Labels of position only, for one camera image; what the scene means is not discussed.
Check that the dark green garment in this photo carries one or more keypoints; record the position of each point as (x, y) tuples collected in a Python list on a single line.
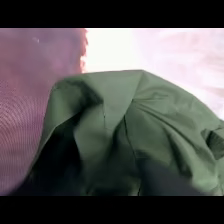
[(150, 113)]

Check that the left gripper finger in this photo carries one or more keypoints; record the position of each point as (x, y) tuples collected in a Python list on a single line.
[(170, 181)]

